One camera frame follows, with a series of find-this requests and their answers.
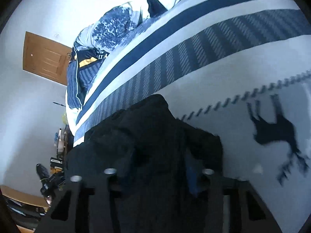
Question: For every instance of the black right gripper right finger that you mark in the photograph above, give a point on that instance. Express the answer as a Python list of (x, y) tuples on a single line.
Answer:
[(227, 204)]

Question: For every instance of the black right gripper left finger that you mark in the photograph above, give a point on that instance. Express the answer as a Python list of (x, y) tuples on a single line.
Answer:
[(85, 205)]

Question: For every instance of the black puffer jacket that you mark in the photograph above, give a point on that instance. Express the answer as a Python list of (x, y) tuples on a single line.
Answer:
[(147, 146)]

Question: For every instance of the cluttered dark side table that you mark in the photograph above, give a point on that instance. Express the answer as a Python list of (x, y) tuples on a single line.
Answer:
[(63, 143)]

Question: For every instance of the yellow plastic bag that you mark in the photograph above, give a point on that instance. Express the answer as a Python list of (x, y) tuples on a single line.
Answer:
[(64, 119)]

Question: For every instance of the blue striped bed sheet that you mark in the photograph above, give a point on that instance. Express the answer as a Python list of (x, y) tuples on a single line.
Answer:
[(239, 69)]

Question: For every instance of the brown wooden door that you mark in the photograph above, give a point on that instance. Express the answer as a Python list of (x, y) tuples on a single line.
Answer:
[(46, 58)]

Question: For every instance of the blue white crumpled duvet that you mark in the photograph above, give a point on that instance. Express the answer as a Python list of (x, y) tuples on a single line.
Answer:
[(94, 43)]

